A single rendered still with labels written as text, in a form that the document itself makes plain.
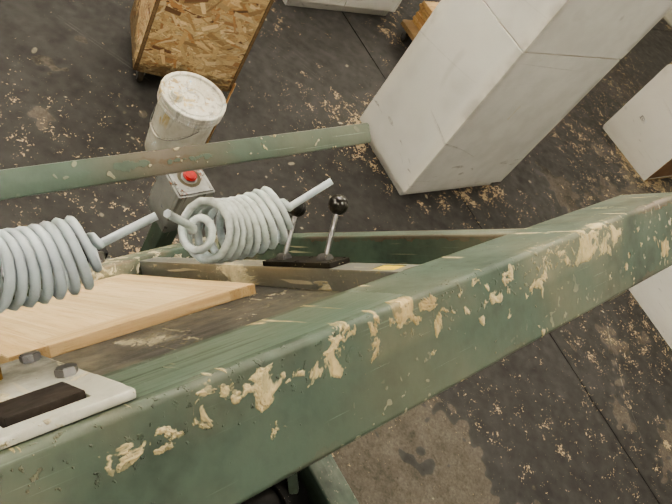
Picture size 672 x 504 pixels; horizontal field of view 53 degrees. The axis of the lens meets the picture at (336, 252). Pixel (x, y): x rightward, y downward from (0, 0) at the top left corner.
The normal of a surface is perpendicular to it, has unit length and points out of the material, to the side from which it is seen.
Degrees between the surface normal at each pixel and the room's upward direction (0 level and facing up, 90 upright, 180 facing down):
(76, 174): 36
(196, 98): 0
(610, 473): 0
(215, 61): 90
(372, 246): 90
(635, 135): 90
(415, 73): 90
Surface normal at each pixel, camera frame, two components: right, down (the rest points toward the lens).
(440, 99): -0.77, 0.14
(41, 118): 0.45, -0.56
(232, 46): 0.20, 0.82
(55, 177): 0.66, 0.01
